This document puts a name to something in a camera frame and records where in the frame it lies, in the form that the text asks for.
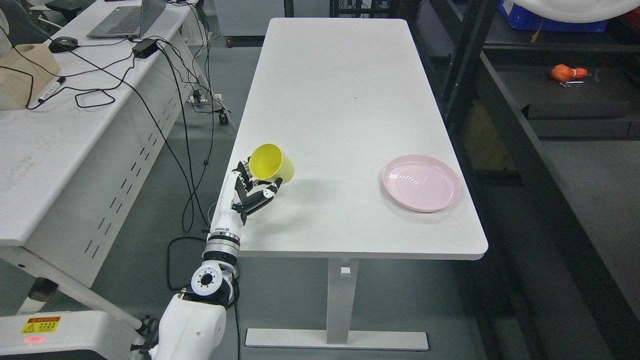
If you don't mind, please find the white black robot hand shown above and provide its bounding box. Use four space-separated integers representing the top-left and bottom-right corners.
209 156 283 240

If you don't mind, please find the yellow plastic cup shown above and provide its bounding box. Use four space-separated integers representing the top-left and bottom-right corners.
248 143 295 183

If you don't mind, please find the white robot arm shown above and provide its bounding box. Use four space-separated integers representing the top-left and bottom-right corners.
149 225 242 360

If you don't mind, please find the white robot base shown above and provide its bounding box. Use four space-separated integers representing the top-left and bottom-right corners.
0 310 144 360

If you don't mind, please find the black metal shelf rack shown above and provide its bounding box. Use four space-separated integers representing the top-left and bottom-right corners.
407 0 639 360

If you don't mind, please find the white standing desk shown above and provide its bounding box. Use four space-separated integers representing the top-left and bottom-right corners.
229 17 489 351

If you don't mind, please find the black power adapter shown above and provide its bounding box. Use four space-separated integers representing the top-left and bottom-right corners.
132 38 159 59

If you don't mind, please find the white office desk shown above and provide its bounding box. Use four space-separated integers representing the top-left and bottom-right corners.
1 0 207 330

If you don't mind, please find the pink plastic plate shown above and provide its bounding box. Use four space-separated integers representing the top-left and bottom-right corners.
381 154 462 214

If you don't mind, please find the grey laptop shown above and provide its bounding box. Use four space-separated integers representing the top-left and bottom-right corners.
87 0 167 39

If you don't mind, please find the white marker pen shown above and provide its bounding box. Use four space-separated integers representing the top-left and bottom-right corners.
38 76 66 105

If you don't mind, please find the black computer mouse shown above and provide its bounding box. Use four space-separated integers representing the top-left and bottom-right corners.
48 36 80 54

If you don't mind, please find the wooden tissue box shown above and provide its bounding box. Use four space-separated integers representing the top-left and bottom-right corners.
0 43 61 111

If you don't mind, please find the blue plastic bin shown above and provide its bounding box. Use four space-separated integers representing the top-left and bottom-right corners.
497 0 608 34

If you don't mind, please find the orange toy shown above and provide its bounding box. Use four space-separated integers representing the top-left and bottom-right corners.
550 64 588 83

